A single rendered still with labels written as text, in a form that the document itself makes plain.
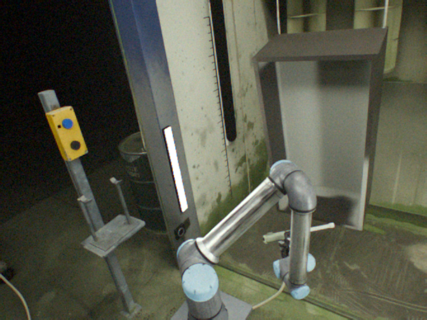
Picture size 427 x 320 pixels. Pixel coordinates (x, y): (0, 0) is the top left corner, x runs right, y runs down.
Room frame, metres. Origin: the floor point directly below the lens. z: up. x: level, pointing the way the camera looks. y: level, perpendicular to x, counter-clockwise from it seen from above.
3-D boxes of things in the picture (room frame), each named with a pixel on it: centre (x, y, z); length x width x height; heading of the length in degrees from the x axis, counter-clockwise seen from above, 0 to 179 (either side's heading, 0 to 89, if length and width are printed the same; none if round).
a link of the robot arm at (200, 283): (0.93, 0.14, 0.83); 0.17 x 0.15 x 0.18; 11
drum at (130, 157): (2.64, 0.57, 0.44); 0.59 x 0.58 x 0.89; 33
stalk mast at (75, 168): (1.54, 0.77, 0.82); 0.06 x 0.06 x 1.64; 52
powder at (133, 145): (2.65, 0.57, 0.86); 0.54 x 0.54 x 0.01
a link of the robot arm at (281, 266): (1.17, -0.30, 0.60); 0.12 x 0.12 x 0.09; 11
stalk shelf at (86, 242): (1.46, 0.66, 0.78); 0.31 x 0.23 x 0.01; 142
